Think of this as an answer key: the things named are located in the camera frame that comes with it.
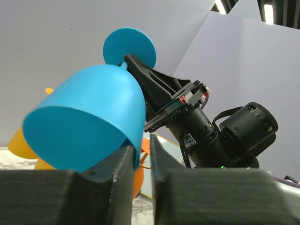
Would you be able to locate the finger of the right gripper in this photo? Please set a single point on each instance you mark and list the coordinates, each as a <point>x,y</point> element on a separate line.
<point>158,89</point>

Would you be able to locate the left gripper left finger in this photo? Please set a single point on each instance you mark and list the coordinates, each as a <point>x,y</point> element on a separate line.
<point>101,195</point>

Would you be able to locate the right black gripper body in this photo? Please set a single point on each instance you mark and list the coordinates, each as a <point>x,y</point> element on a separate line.
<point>184,100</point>

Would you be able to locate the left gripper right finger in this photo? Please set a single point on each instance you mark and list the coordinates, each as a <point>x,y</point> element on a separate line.
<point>209,196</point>

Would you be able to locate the orange plastic wine glass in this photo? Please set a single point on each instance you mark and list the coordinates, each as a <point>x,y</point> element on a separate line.
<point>139,173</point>

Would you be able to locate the blue plastic wine glass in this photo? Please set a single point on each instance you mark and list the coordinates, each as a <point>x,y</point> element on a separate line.
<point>93,112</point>

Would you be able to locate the yellow plastic wine glass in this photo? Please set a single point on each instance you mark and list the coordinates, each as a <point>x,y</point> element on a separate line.
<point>19,147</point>

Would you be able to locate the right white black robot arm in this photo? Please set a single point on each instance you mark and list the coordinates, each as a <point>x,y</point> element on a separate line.
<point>244,132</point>

